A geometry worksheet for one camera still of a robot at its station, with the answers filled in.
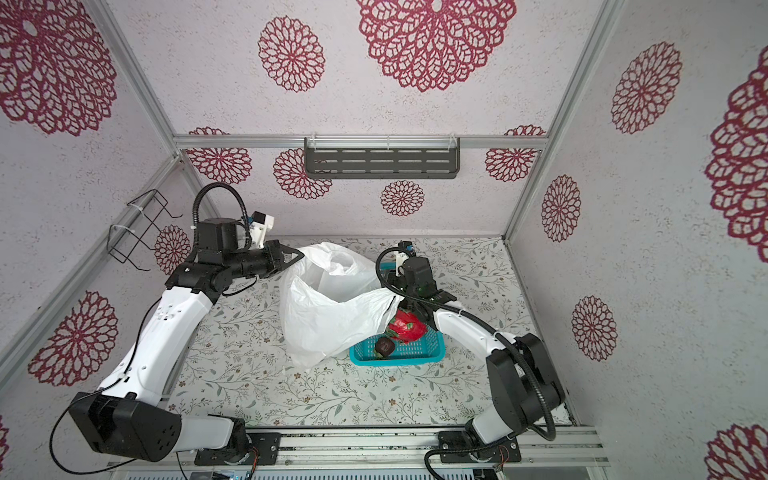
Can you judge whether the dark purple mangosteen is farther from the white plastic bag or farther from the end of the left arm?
the end of the left arm

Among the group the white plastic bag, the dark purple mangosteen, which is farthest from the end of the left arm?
the dark purple mangosteen

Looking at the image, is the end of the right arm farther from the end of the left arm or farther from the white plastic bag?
the end of the left arm

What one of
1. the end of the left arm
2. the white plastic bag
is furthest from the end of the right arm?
the end of the left arm
